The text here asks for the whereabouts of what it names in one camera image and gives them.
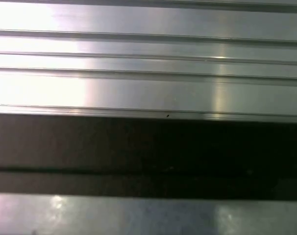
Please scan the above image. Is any black PC case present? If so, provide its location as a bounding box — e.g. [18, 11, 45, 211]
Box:
[0, 113, 297, 235]

